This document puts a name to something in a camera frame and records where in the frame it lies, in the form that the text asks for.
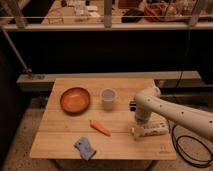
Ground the diagonal metal strut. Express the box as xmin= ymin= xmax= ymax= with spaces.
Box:
xmin=0 ymin=26 xmax=33 ymax=77

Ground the grey metal beam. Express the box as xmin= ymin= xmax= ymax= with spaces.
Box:
xmin=17 ymin=71 xmax=201 ymax=92

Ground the blue sponge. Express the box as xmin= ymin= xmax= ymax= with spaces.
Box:
xmin=74 ymin=137 xmax=96 ymax=160

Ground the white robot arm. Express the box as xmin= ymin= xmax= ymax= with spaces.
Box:
xmin=134 ymin=86 xmax=213 ymax=142

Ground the black rectangular box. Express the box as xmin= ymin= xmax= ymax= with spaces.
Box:
xmin=129 ymin=101 xmax=136 ymax=111

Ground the orange bowl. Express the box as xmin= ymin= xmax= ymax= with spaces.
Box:
xmin=60 ymin=87 xmax=90 ymax=114

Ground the black cable on floor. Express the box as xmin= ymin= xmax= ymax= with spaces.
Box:
xmin=167 ymin=118 xmax=213 ymax=169

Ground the translucent plastic cup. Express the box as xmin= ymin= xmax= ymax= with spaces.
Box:
xmin=101 ymin=88 xmax=116 ymax=110

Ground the orange carrot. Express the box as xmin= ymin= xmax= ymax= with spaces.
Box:
xmin=90 ymin=120 xmax=110 ymax=136

